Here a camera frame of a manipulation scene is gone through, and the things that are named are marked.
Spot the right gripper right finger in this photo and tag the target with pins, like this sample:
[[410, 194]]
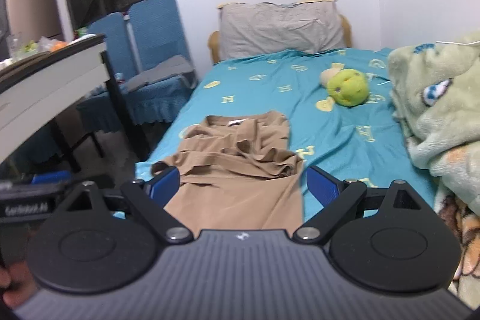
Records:
[[340, 200]]

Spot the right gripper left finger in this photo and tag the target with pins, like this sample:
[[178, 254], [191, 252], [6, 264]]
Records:
[[147, 200]]

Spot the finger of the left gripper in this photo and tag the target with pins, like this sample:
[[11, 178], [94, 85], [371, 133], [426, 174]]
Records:
[[51, 177]]

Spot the tan t-shirt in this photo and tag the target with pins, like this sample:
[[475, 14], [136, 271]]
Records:
[[236, 174]]

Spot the person left hand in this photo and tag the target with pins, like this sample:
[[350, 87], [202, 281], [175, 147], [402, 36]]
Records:
[[17, 284]]

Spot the teal patterned bed sheet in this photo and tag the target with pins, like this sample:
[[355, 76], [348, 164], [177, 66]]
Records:
[[364, 142]]

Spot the white black-legged table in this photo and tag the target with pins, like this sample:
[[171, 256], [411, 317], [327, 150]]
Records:
[[35, 90]]

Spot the green plush toy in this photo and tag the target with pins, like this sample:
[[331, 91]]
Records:
[[348, 87]]

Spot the near blue covered chair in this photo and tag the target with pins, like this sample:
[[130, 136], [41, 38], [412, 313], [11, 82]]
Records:
[[159, 35]]

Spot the grey seat cushion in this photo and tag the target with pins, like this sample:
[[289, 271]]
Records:
[[174, 66]]

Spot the clear glass jar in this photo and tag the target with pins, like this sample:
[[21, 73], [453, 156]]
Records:
[[14, 46]]

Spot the light green fleece blanket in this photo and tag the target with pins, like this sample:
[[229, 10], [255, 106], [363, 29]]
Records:
[[435, 91]]

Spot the brown refrigerator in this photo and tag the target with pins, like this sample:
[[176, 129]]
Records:
[[34, 19]]

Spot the wooden bed headboard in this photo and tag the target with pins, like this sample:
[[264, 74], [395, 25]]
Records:
[[214, 39]]

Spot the grey pillow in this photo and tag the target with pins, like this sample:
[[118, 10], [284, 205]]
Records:
[[311, 26]]

